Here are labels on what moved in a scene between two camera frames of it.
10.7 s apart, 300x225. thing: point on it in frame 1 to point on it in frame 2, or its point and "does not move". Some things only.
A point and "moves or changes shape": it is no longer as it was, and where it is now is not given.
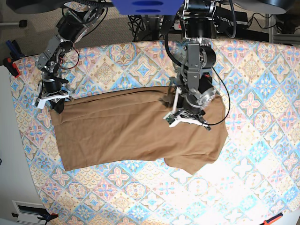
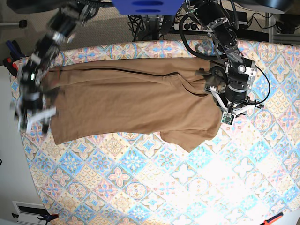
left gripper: x=51 y=89 to x=31 y=108
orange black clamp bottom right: x=272 y=219 does not move
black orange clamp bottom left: x=47 y=217 does not move
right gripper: x=191 y=110 to x=236 y=101
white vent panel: x=28 y=213 does not move
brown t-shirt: x=103 y=128 moves or changes shape
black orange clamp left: x=12 y=67 does not move
